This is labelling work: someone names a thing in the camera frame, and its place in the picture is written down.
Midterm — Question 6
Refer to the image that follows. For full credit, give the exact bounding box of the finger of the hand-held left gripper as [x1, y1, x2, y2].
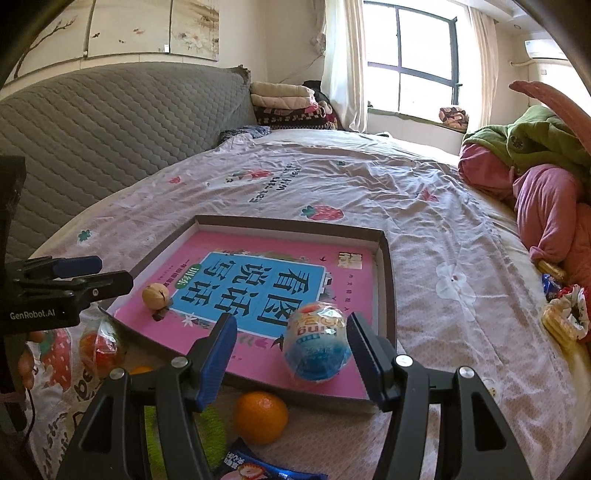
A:
[7, 255, 103, 283]
[18, 270, 134, 320]

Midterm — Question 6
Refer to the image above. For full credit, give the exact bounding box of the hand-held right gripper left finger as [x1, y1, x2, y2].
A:
[55, 313, 238, 480]

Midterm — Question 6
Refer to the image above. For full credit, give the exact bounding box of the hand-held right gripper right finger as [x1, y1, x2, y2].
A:
[345, 312, 529, 480]

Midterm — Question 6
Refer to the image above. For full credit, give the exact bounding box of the blue egg toy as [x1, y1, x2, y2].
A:
[281, 300, 352, 383]

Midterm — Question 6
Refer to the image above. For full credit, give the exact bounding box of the green fuzzy scrunchie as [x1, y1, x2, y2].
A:
[144, 404, 228, 469]

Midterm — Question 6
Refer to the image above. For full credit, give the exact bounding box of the orange egg toy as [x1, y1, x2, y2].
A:
[78, 318, 127, 379]

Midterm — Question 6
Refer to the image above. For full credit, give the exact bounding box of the shallow cardboard box tray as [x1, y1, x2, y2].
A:
[99, 215, 397, 414]

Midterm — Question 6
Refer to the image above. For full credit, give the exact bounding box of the person's left hand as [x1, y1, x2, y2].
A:
[17, 344, 38, 391]

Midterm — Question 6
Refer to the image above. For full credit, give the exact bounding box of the walnut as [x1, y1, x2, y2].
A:
[142, 284, 171, 309]

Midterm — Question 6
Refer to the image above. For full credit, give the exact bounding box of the blue snack packet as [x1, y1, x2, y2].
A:
[217, 438, 328, 480]

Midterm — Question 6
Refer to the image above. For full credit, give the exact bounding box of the pink book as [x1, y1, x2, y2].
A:
[113, 231, 377, 398]

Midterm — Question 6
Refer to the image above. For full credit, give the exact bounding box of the grey quilted headboard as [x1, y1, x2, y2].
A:
[0, 64, 257, 264]

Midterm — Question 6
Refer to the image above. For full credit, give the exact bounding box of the yellow white scrunchie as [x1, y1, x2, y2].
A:
[542, 285, 591, 352]

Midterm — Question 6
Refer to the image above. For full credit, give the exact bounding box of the small blue packet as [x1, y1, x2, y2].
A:
[542, 273, 563, 301]

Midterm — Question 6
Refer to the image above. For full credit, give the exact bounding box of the dark blue cloth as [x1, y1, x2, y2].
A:
[219, 126, 271, 145]

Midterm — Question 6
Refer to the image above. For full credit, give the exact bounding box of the yellow knitted item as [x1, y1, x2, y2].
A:
[536, 258, 568, 280]

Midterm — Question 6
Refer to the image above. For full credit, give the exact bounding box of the pink clothing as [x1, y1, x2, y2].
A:
[458, 141, 591, 296]

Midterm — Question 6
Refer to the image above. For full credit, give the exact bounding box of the dark patterned folded blanket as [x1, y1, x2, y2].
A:
[255, 102, 340, 131]

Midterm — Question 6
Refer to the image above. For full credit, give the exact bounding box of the beige folded blanket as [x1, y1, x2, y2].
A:
[250, 82, 317, 110]

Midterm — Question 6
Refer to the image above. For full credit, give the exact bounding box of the patterned plush bundle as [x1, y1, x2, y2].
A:
[438, 106, 470, 131]

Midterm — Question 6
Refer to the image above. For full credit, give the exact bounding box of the green jacket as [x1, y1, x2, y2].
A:
[462, 105, 591, 180]

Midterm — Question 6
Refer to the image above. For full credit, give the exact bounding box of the black cloth item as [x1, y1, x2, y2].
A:
[302, 80, 329, 103]

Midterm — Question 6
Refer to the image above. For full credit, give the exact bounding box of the white curtain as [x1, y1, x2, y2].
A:
[468, 7, 498, 121]
[320, 0, 368, 132]

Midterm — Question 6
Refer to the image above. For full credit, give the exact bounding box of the black framed window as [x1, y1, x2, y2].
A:
[364, 0, 465, 116]

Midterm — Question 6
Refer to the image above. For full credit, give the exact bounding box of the white air conditioner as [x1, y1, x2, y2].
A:
[524, 39, 571, 61]

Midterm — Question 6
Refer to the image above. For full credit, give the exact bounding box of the floral wall painting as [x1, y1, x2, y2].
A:
[0, 0, 222, 88]

